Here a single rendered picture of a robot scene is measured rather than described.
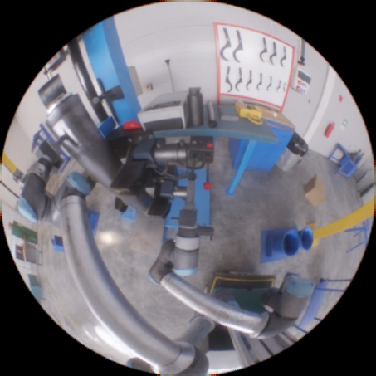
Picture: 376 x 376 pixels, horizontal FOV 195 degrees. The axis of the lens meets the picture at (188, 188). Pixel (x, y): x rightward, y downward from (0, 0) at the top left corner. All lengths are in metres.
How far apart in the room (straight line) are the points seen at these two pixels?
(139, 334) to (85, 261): 0.16
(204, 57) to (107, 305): 2.50
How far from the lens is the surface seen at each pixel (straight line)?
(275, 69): 2.67
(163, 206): 0.93
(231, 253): 1.41
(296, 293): 0.47
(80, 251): 0.25
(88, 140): 0.62
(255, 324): 0.48
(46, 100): 0.67
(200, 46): 2.37
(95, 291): 0.23
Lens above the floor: 1.36
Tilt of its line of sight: 60 degrees down
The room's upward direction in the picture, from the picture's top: 12 degrees counter-clockwise
